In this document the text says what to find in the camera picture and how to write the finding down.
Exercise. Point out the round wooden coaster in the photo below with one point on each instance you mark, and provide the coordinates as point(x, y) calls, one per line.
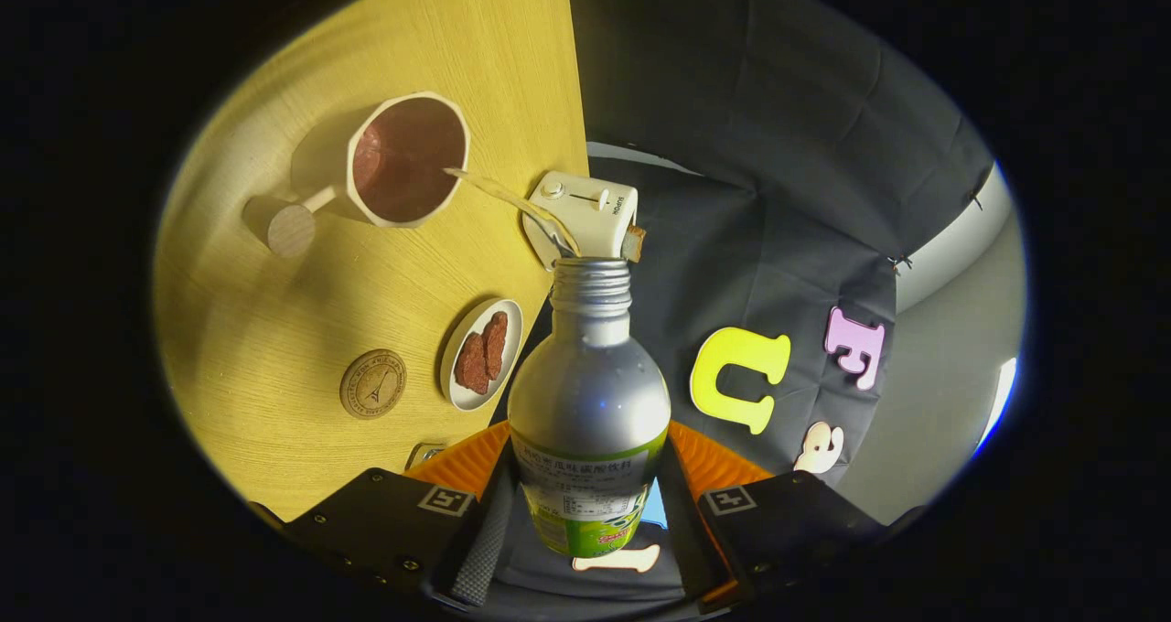
point(373, 384)

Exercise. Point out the white oval plate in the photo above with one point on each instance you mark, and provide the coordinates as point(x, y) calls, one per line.
point(512, 316)

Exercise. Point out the white toaster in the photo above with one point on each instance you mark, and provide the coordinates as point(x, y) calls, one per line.
point(585, 215)

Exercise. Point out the brown meat piece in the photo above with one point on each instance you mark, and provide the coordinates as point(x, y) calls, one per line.
point(471, 364)
point(495, 343)

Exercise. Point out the brown toast slice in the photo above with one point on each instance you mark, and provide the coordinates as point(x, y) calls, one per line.
point(634, 242)

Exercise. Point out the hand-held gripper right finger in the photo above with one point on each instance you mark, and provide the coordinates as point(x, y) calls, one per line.
point(691, 540)

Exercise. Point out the pale juice stream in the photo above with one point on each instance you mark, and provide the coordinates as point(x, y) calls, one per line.
point(512, 199)

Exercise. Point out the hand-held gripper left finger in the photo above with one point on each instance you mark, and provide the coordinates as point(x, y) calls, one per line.
point(476, 558)

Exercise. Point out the silver bottle with green label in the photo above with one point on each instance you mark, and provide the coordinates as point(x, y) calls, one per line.
point(590, 393)

